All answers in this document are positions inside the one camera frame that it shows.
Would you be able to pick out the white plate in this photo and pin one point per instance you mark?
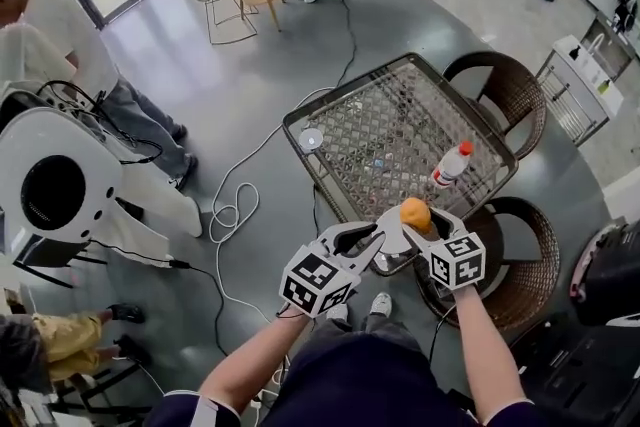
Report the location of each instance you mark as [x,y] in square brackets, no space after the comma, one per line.
[395,237]

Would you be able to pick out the small white round disc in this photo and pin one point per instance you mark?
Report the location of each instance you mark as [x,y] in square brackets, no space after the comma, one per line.
[311,140]

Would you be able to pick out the person's dark grey trousers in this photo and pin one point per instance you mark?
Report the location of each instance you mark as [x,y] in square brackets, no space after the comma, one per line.
[350,330]

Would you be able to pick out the glass-top wicker table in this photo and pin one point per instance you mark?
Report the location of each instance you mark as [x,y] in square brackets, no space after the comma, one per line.
[390,130]

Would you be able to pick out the person's right white shoe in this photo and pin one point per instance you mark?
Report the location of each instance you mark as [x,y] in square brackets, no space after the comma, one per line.
[381,304]

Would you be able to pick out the white sink table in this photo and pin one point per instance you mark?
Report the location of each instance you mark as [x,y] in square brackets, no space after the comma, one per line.
[590,75]

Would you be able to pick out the person's left forearm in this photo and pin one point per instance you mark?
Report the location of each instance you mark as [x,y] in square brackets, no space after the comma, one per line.
[250,365]

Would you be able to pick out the white backpack rig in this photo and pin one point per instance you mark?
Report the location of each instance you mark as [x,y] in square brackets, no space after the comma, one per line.
[60,185]

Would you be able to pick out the person's left white shoe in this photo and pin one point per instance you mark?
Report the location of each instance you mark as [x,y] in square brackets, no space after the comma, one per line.
[337,311]

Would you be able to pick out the person's right forearm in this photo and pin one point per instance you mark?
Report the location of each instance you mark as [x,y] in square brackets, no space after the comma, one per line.
[490,355]

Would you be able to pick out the black pump bottle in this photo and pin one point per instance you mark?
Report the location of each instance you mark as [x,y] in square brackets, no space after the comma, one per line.
[576,54]

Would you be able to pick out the yellow-green pump bottle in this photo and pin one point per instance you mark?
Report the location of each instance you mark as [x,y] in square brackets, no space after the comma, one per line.
[605,88]

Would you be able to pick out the orange fruit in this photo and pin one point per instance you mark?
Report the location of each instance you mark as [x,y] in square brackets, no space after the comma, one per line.
[415,213]

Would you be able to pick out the steel sink unit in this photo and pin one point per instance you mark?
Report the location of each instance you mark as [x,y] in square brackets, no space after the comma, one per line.
[612,50]

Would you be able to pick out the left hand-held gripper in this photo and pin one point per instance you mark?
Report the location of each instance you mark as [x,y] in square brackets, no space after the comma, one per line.
[315,277]

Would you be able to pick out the white power strip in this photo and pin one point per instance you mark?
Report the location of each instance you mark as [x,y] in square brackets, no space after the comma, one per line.
[257,403]

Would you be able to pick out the person's white shoe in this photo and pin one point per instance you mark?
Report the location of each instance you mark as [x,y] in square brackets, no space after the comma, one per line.
[337,311]
[381,304]

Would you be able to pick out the brown wicker chair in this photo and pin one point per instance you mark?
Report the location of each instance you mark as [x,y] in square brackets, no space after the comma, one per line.
[530,285]
[515,90]

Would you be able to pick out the large black and white machine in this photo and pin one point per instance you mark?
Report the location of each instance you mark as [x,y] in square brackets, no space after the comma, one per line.
[585,375]

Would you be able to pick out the clear plastic bottle red cap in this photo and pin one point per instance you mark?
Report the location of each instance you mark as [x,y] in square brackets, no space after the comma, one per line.
[450,165]

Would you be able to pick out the black chair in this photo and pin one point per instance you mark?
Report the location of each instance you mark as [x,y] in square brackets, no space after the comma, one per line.
[55,260]

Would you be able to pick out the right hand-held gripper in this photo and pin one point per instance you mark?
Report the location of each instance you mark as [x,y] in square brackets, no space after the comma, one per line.
[460,262]

